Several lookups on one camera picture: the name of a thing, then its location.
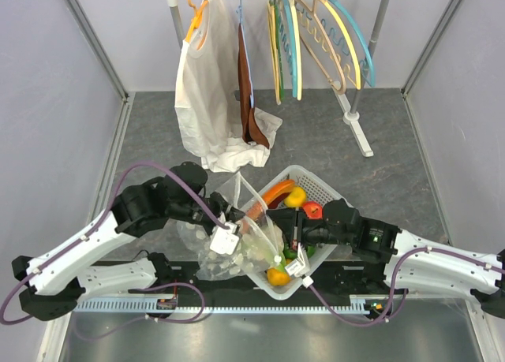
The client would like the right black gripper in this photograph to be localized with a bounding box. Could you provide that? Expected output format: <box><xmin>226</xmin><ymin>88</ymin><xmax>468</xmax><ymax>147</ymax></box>
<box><xmin>266</xmin><ymin>207</ymin><xmax>353</xmax><ymax>255</ymax></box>

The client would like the red apple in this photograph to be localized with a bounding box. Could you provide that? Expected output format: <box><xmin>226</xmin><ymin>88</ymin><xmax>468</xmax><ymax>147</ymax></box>
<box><xmin>302</xmin><ymin>201</ymin><xmax>323</xmax><ymax>220</ymax></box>

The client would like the clear dotted zip top bag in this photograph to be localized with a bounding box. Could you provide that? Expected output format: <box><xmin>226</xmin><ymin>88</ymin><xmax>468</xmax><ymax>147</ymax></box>
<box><xmin>176</xmin><ymin>173</ymin><xmax>286</xmax><ymax>281</ymax></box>

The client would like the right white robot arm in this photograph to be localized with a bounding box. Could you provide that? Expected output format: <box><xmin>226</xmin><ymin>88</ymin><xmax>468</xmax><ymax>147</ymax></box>
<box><xmin>267</xmin><ymin>199</ymin><xmax>504</xmax><ymax>318</ymax></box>

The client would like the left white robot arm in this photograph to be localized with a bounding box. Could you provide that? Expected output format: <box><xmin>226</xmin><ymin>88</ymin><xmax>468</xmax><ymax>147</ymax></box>
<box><xmin>1</xmin><ymin>162</ymin><xmax>245</xmax><ymax>321</ymax></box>

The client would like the orange carrot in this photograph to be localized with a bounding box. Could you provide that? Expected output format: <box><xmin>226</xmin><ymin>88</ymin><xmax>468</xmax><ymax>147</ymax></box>
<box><xmin>241</xmin><ymin>202</ymin><xmax>268</xmax><ymax>231</ymax></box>

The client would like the yellow lemon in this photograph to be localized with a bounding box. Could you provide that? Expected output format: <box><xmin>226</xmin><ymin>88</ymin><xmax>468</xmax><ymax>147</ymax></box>
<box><xmin>284</xmin><ymin>186</ymin><xmax>307</xmax><ymax>208</ymax></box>

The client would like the orange pumpkin slice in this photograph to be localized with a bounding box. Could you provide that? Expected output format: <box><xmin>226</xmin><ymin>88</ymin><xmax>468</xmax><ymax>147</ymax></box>
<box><xmin>261</xmin><ymin>179</ymin><xmax>295</xmax><ymax>209</ymax></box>

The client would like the green bell pepper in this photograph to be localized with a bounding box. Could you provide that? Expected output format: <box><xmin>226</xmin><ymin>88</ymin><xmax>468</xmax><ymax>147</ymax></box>
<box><xmin>282</xmin><ymin>246</ymin><xmax>316</xmax><ymax>260</ymax></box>

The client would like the white plastic basket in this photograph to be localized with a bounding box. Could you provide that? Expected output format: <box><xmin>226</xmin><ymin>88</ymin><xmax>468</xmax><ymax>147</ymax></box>
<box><xmin>246</xmin><ymin>165</ymin><xmax>352</xmax><ymax>300</ymax></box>

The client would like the white cauliflower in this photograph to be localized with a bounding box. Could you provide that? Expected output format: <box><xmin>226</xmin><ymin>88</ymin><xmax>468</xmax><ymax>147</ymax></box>
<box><xmin>267</xmin><ymin>260</ymin><xmax>286</xmax><ymax>274</ymax></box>

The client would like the orange tangerine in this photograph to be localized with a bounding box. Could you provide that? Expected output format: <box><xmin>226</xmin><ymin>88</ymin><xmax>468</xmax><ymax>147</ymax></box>
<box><xmin>267</xmin><ymin>268</ymin><xmax>291</xmax><ymax>287</ymax></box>

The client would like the brown cloth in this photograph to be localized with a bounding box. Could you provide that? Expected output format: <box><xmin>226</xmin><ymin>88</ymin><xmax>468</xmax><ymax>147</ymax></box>
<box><xmin>238</xmin><ymin>23</ymin><xmax>270</xmax><ymax>149</ymax></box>

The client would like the white t-shirt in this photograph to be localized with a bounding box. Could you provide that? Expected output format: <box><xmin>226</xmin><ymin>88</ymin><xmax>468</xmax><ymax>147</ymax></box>
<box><xmin>174</xmin><ymin>0</ymin><xmax>271</xmax><ymax>173</ymax></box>

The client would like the teal plastic hanger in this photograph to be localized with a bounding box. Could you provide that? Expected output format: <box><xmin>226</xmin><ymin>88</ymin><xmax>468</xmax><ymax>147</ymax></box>
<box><xmin>315</xmin><ymin>0</ymin><xmax>376</xmax><ymax>88</ymax></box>

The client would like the green hanger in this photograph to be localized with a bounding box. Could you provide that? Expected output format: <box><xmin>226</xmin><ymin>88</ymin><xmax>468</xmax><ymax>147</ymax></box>
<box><xmin>272</xmin><ymin>0</ymin><xmax>284</xmax><ymax>102</ymax></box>

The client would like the cream hanger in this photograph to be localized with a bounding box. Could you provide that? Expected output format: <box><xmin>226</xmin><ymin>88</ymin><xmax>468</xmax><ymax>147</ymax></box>
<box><xmin>267</xmin><ymin>2</ymin><xmax>282</xmax><ymax>105</ymax></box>

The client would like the orange hanger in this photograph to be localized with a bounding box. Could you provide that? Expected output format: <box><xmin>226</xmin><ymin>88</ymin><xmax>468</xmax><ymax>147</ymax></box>
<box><xmin>185</xmin><ymin>0</ymin><xmax>208</xmax><ymax>43</ymax></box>

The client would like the yellow plastic hanger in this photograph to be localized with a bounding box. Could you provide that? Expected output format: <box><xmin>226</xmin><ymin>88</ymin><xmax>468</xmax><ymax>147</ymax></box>
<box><xmin>303</xmin><ymin>0</ymin><xmax>362</xmax><ymax>91</ymax></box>

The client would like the light blue hanger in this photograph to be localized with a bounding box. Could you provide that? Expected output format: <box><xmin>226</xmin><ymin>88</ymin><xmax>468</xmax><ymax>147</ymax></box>
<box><xmin>276</xmin><ymin>0</ymin><xmax>298</xmax><ymax>98</ymax></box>

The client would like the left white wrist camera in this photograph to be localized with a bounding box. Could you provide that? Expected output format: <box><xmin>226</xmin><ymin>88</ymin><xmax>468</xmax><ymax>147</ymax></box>
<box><xmin>209</xmin><ymin>222</ymin><xmax>240</xmax><ymax>256</ymax></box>

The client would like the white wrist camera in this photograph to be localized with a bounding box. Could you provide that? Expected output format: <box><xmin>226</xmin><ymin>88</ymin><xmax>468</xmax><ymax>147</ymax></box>
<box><xmin>286</xmin><ymin>244</ymin><xmax>312</xmax><ymax>287</ymax></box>
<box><xmin>209</xmin><ymin>222</ymin><xmax>240</xmax><ymax>256</ymax></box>

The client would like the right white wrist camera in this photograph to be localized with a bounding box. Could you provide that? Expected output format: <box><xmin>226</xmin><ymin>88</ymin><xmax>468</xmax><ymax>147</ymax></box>
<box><xmin>286</xmin><ymin>244</ymin><xmax>312</xmax><ymax>287</ymax></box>

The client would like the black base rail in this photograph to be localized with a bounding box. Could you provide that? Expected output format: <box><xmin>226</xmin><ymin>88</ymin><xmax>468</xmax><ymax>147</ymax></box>
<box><xmin>96</xmin><ymin>252</ymin><xmax>390</xmax><ymax>312</ymax></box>

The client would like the white slotted cable duct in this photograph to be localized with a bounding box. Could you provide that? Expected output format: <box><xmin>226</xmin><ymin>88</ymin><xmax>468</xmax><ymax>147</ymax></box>
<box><xmin>73</xmin><ymin>294</ymin><xmax>372</xmax><ymax>315</ymax></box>

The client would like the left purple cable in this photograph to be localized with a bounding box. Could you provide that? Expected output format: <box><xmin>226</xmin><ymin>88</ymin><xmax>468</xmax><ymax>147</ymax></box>
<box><xmin>0</xmin><ymin>160</ymin><xmax>234</xmax><ymax>341</ymax></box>

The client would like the purple cable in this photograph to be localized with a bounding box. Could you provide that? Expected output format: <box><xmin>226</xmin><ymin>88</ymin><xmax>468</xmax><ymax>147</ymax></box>
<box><xmin>0</xmin><ymin>160</ymin><xmax>234</xmax><ymax>341</ymax></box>
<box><xmin>303</xmin><ymin>246</ymin><xmax>505</xmax><ymax>327</ymax></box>

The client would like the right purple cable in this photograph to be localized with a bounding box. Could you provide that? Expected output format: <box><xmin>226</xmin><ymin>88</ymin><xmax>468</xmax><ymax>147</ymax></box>
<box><xmin>303</xmin><ymin>246</ymin><xmax>505</xmax><ymax>327</ymax></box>

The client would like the blue wire hanger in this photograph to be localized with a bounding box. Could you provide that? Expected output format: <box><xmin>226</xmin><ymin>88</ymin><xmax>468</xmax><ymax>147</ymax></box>
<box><xmin>237</xmin><ymin>0</ymin><xmax>255</xmax><ymax>107</ymax></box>

